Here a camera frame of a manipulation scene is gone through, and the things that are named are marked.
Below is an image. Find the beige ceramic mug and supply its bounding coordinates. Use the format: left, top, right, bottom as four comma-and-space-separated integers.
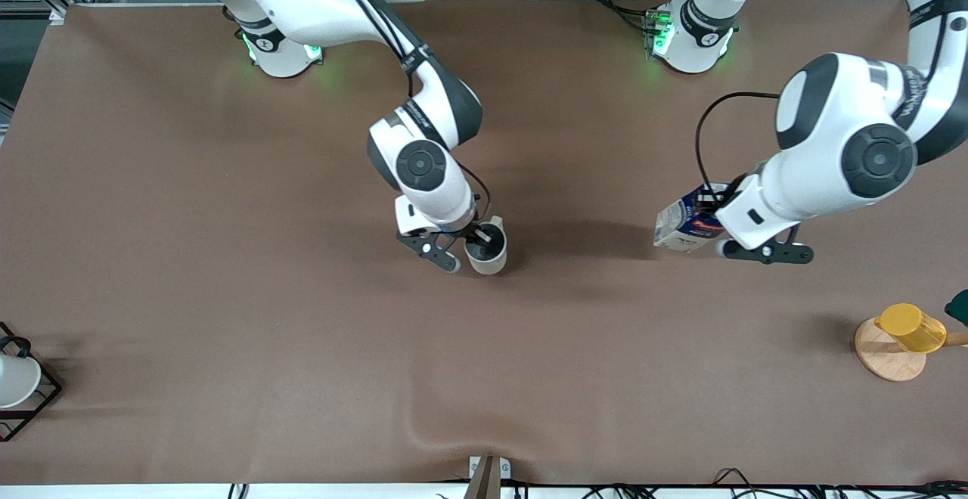
463, 215, 508, 276

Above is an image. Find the blue milk carton green cap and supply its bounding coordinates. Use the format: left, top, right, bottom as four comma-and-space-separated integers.
653, 185, 733, 254

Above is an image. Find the yellow plastic cup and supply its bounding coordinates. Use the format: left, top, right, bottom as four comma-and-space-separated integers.
875, 303, 948, 354

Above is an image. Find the round wooden cup stand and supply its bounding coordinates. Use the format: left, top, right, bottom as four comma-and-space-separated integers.
855, 318, 968, 383

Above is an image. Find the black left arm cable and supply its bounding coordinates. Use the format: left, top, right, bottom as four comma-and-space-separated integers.
694, 91, 781, 190

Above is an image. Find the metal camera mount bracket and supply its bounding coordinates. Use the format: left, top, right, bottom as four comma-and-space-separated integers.
464, 455, 511, 499

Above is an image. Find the black wire rack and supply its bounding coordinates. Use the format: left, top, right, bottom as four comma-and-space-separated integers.
0, 322, 64, 442

